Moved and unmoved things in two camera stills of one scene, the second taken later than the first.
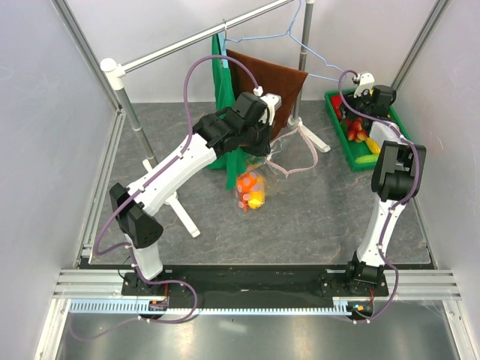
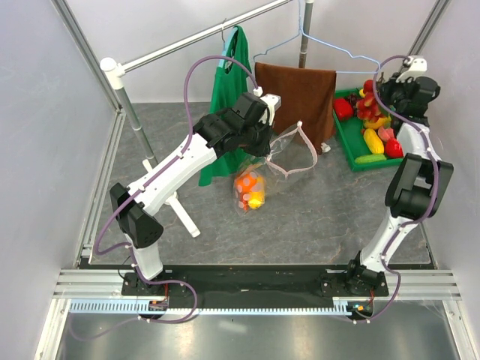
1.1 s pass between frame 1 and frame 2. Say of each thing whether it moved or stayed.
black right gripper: moved
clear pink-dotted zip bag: stayed
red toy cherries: moved
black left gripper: stayed
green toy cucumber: stayed
